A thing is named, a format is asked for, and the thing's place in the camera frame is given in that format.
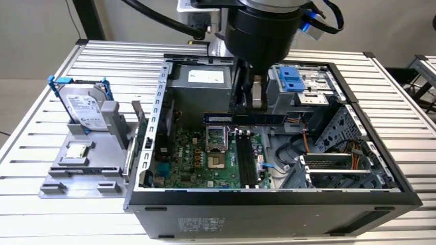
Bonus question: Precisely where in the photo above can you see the black data cable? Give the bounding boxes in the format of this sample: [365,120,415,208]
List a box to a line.
[275,141,305,169]

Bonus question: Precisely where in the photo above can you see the black open PC case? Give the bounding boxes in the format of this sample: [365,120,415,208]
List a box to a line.
[121,52,423,240]

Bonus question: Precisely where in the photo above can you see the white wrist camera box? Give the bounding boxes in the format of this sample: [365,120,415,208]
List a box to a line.
[299,9,328,41]

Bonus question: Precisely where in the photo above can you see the metal socket cover frame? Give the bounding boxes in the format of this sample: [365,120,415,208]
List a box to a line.
[205,125,228,152]

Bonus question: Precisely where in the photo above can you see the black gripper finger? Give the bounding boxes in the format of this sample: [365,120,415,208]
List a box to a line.
[232,60,271,115]

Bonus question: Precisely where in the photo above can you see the green motherboard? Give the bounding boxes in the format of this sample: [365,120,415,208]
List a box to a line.
[152,125,273,189]

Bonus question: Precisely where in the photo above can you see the orange wire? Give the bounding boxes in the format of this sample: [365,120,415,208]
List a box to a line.
[301,129,311,154]

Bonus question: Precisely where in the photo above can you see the dark RAM stick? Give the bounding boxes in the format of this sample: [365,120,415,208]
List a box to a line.
[67,167,119,174]

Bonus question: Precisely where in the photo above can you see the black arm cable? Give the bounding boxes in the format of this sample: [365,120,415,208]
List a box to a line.
[119,0,207,40]

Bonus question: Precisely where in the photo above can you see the white wrist bracket plate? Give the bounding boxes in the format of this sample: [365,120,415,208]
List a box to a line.
[176,0,223,34]

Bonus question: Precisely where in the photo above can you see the RAM stick with blue label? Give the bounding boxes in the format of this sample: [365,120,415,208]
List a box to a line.
[203,112,285,126]

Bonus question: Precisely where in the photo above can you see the CPU socket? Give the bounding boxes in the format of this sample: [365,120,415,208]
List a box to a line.
[207,152,228,169]

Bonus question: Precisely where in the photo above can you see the black case fan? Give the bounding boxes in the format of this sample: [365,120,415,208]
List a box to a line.
[163,102,177,146]

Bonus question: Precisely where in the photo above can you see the black camera cable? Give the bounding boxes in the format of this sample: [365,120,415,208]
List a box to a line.
[313,0,345,34]

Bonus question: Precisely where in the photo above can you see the grey power supply unit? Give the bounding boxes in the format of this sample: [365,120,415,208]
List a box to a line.
[168,65,236,128]

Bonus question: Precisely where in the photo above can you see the grey disk bay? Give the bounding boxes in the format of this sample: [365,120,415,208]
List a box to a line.
[299,152,376,189]

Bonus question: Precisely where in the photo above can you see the grey parts rack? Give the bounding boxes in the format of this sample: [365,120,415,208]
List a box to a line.
[37,101,137,200]

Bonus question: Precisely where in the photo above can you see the hard disk in blue carrier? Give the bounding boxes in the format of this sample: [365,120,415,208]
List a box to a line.
[47,75,113,134]

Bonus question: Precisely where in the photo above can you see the blue plastic disk carrier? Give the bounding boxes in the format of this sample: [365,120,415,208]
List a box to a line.
[277,65,305,92]

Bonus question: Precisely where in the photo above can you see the green graphics card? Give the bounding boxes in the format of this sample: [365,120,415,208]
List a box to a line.
[124,100,151,183]

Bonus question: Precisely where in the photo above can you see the silver CPU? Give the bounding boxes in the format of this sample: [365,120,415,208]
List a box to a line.
[65,144,89,159]

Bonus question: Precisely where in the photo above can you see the black vertical post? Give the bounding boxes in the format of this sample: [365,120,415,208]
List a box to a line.
[72,0,107,41]

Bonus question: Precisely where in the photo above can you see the aluminium side table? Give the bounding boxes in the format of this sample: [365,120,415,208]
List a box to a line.
[404,54,436,113]

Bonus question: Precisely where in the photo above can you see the red yellow drive wires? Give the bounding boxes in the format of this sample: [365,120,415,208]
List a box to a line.
[340,141,363,171]

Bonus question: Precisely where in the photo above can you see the silver drive bay cage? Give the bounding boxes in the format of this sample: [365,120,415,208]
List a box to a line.
[265,65,341,134]

